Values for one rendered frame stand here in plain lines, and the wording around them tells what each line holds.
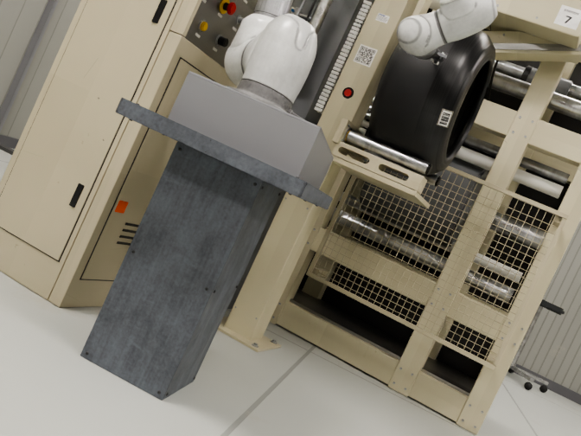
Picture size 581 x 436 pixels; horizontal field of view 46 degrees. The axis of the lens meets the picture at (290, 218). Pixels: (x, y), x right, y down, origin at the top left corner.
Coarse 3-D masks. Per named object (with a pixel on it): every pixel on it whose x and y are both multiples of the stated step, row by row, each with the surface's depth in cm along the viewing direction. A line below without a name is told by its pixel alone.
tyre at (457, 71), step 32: (480, 32) 247; (416, 64) 238; (448, 64) 235; (480, 64) 241; (384, 96) 243; (416, 96) 238; (448, 96) 235; (480, 96) 275; (384, 128) 249; (416, 128) 241; (448, 128) 241; (448, 160) 263
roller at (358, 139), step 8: (352, 136) 256; (360, 136) 255; (360, 144) 255; (368, 144) 254; (376, 144) 253; (384, 144) 252; (376, 152) 253; (384, 152) 251; (392, 152) 250; (400, 152) 250; (400, 160) 249; (408, 160) 248; (416, 160) 247; (424, 160) 248; (416, 168) 247; (424, 168) 246
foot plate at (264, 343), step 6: (222, 318) 283; (222, 324) 273; (222, 330) 265; (228, 330) 268; (234, 336) 264; (240, 336) 268; (264, 336) 287; (240, 342) 262; (246, 342) 263; (252, 342) 268; (258, 342) 272; (264, 342) 276; (270, 342) 281; (252, 348) 260; (258, 348) 262; (264, 348) 266; (270, 348) 272; (276, 348) 279
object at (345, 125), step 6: (342, 120) 254; (348, 120) 254; (342, 126) 254; (348, 126) 255; (354, 126) 263; (336, 132) 254; (342, 132) 254; (360, 132) 272; (336, 138) 254; (342, 138) 256; (354, 144) 272; (354, 156) 278
